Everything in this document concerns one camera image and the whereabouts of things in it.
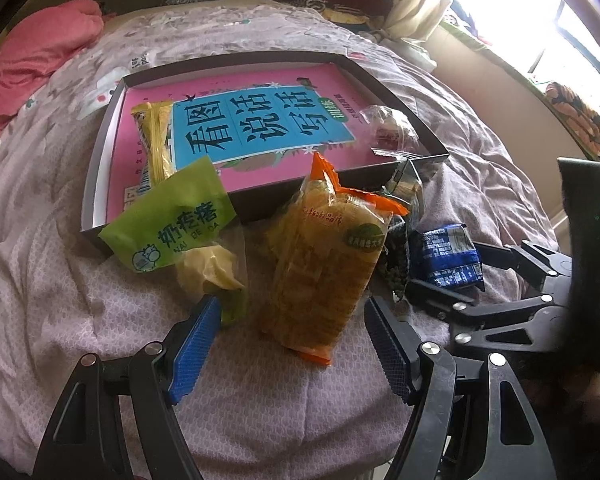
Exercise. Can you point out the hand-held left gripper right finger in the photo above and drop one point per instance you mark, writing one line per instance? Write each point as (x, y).
(387, 345)

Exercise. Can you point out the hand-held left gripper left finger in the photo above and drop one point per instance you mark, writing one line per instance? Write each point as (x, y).
(195, 350)

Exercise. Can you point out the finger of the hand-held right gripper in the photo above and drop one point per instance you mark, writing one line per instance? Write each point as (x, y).
(505, 322)
(530, 260)

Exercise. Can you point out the blue snack packet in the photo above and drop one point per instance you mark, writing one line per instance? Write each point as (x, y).
(445, 257)

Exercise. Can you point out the orange cracker packet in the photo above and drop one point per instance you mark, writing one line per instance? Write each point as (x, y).
(320, 250)

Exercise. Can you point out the clear cake packet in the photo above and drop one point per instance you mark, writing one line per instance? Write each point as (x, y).
(404, 187)

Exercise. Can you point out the grey cardboard box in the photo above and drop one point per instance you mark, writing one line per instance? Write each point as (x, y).
(105, 150)

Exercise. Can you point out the black green pea packet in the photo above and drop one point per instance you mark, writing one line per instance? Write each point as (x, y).
(396, 255)

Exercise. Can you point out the green snack packet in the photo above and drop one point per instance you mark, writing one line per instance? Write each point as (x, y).
(180, 220)

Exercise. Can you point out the floral cushion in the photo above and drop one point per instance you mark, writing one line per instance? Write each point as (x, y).
(577, 115)

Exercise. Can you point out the clear packet with red pieces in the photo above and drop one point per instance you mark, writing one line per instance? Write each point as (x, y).
(390, 130)

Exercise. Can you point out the yellow snack packet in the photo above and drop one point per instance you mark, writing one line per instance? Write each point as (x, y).
(157, 145)

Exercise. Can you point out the pink book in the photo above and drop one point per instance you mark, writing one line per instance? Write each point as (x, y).
(290, 85)

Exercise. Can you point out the pink blanket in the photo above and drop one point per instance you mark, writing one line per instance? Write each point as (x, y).
(35, 55)

